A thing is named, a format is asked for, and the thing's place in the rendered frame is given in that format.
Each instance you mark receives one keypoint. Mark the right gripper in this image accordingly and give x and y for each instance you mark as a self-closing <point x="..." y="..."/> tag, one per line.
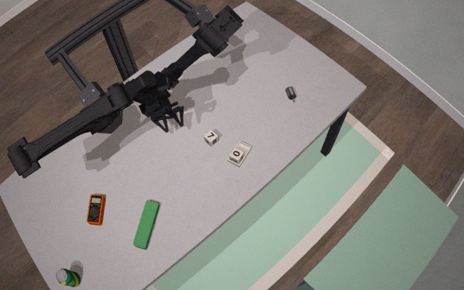
<point x="155" y="116"/>

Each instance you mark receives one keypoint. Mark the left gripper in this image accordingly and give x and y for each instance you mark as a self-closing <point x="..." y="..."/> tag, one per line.
<point x="173" y="111"/>

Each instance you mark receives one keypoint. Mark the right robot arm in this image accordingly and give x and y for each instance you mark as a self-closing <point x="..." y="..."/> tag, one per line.
<point x="92" y="118"/>

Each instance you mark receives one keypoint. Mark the green long rectangular box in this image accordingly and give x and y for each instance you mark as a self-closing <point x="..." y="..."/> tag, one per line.
<point x="145" y="227"/>

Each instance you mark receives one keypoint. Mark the orange digital multimeter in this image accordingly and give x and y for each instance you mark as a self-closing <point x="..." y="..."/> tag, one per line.
<point x="96" y="209"/>

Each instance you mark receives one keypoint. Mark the green drink can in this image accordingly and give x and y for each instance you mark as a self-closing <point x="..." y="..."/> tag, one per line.
<point x="68" y="278"/>

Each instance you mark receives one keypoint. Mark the cream rectangular tray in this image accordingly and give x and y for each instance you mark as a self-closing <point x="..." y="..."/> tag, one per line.
<point x="243" y="147"/>

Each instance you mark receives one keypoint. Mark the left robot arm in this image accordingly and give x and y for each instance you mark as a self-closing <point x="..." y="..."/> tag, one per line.
<point x="215" y="39"/>

